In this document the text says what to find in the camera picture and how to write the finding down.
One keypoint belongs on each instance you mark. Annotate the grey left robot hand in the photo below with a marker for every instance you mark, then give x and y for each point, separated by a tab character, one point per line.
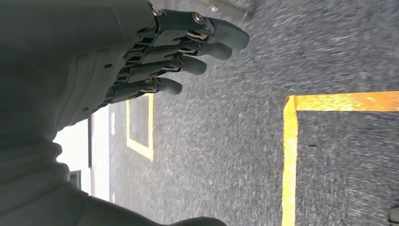
78	40

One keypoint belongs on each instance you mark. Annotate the white cabinet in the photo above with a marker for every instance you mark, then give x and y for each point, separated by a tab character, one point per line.
99	156

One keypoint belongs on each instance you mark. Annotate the yellow floor tape square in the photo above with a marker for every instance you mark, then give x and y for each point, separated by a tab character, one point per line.
140	151
290	156

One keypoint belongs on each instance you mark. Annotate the stainless steel table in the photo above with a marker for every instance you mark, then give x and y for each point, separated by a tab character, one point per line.
227	11

